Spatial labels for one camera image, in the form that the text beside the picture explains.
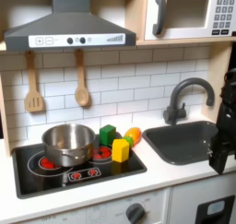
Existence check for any orange toy carrot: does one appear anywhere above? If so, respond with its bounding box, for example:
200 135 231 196
124 126 143 148

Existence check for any green toy block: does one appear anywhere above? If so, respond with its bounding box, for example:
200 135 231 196
99 124 117 147

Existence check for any dark grey sink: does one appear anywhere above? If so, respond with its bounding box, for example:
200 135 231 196
142 120 236 166

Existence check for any dark grey tap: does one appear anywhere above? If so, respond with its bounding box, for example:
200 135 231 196
162 77 216 125

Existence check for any yellow toy block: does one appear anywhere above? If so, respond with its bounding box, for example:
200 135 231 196
111 137 131 163

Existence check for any grey oven knob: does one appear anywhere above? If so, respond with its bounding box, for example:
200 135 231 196
124 202 146 224

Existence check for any wooden microwave shelf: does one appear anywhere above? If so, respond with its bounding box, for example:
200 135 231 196
136 36 236 47

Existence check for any white toy microwave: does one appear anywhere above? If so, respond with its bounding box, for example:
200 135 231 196
144 0 236 41

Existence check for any wooden spoon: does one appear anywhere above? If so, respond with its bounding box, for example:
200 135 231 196
74 49 91 108

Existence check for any steel pot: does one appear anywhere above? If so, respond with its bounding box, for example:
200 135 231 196
41 123 97 168

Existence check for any black toy stove top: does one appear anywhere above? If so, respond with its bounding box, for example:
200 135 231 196
12 132 148 200

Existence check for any slotted wooden spatula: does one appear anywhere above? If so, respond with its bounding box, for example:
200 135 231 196
24 51 46 113

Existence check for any grey range hood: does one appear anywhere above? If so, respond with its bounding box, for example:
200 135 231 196
3 0 137 52

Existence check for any grey microwave door handle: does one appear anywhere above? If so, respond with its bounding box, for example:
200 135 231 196
152 0 167 37

